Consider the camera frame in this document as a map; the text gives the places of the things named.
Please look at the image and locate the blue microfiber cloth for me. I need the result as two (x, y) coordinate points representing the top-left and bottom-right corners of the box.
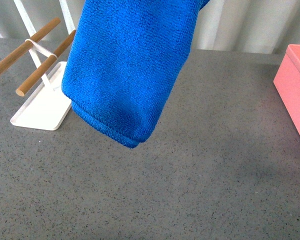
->
(61, 0), (207, 148)

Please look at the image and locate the white rack with wooden bars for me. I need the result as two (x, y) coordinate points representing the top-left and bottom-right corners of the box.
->
(0, 17), (77, 131)

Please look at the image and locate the white pleated curtain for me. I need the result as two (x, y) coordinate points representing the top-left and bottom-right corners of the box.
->
(0, 0), (300, 54)

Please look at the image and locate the pink plastic box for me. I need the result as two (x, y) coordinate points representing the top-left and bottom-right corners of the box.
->
(273, 44), (300, 135)

